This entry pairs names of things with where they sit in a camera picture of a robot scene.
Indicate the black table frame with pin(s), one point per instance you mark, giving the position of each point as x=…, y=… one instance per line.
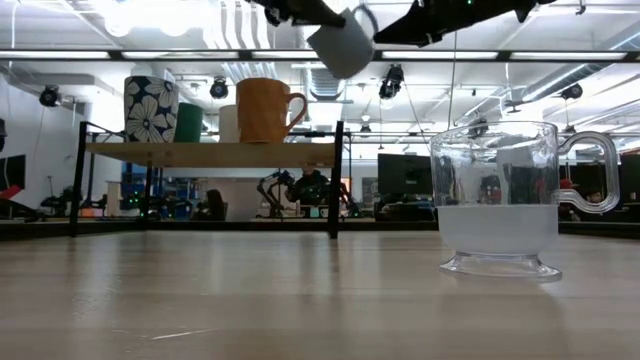
x=250, y=226

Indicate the navy white floral mug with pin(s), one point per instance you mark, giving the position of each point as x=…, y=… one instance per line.
x=150, y=110

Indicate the background robot station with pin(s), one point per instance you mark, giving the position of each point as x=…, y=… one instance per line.
x=272, y=187

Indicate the green cup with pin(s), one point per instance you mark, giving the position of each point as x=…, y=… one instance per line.
x=190, y=125

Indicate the wooden shelf with black frame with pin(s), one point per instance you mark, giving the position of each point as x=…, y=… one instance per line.
x=336, y=180

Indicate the black computer monitor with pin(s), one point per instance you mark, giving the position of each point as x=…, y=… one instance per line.
x=405, y=172

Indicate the black overhead rig bar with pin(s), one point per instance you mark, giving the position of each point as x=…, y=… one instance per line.
x=245, y=55

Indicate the person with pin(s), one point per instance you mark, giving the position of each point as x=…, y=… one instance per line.
x=594, y=197
x=215, y=205
x=568, y=197

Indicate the red slanted bar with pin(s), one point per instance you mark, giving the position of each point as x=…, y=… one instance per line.
x=10, y=192

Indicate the background black robot arm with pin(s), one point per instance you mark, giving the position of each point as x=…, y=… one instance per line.
x=57, y=200

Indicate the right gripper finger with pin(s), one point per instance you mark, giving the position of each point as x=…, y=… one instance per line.
x=410, y=27

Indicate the light blue mug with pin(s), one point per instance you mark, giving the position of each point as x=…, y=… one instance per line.
x=342, y=47

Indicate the black wall screen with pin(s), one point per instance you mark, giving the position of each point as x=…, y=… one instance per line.
x=11, y=172

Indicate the orange faceted mug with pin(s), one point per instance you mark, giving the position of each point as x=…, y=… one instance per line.
x=262, y=112

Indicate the black ceiling spotlight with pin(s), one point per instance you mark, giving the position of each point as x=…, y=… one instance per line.
x=477, y=128
x=391, y=82
x=50, y=96
x=219, y=89
x=571, y=91

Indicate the black partition wall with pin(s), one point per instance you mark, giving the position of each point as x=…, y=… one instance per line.
x=631, y=180

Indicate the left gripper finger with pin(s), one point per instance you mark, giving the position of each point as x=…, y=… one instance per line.
x=320, y=15

